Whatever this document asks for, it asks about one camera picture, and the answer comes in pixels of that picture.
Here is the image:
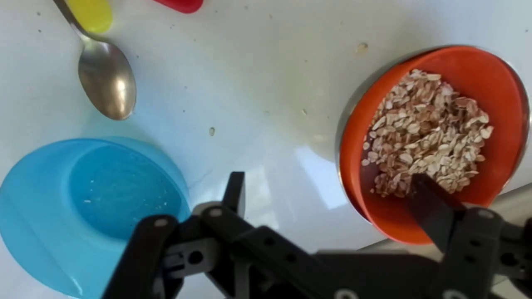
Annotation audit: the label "silver bowl orange inside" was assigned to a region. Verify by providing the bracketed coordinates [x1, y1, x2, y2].
[335, 46, 530, 248]

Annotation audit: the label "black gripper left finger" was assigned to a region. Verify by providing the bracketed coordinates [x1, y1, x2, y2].
[221, 172, 246, 217]

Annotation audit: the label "red plastic spoon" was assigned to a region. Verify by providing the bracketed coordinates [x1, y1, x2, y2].
[153, 0, 206, 16]

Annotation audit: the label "blue plastic bowl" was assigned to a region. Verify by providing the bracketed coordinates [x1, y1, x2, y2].
[0, 137, 192, 299]

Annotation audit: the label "metal spoon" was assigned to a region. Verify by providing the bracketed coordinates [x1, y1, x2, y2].
[51, 0, 138, 124]

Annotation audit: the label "oat flakes in bowl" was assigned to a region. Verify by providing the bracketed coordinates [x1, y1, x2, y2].
[360, 67, 495, 200]

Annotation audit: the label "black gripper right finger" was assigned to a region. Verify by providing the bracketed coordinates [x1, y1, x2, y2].
[407, 174, 467, 255]

